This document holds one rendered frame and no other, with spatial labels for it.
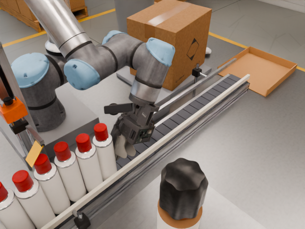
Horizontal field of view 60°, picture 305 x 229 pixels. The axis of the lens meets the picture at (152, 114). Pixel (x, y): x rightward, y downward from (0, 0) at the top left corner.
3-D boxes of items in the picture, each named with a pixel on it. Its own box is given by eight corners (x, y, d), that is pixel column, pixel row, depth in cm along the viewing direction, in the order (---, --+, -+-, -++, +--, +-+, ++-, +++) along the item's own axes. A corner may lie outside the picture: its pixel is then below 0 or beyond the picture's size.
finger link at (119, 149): (117, 171, 74) (128, 143, 71) (105, 159, 77) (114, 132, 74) (125, 169, 76) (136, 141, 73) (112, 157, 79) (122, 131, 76)
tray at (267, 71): (265, 97, 116) (268, 89, 113) (216, 73, 130) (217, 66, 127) (294, 71, 132) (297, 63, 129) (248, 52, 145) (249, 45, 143)
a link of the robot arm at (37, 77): (11, 97, 88) (-3, 61, 79) (45, 79, 97) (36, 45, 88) (33, 112, 83) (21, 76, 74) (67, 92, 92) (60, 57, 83)
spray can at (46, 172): (62, 218, 69) (40, 171, 56) (46, 211, 71) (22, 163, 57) (74, 201, 73) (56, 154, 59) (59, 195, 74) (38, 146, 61)
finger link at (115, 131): (109, 149, 73) (119, 121, 70) (105, 146, 74) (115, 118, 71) (121, 146, 77) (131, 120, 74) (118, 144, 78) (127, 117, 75)
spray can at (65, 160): (70, 205, 72) (51, 157, 58) (66, 190, 76) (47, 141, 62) (89, 198, 74) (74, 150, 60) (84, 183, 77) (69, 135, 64)
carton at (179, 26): (172, 92, 115) (175, 32, 97) (129, 73, 126) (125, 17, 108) (204, 62, 134) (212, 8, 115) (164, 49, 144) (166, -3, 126)
